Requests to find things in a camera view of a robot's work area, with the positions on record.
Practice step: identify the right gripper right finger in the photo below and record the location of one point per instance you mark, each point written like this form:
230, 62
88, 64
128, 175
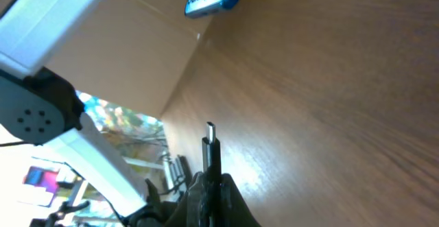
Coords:
231, 209

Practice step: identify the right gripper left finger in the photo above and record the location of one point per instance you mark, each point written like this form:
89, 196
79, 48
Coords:
188, 211

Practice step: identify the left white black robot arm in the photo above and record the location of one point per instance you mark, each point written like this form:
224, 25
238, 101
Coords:
40, 107

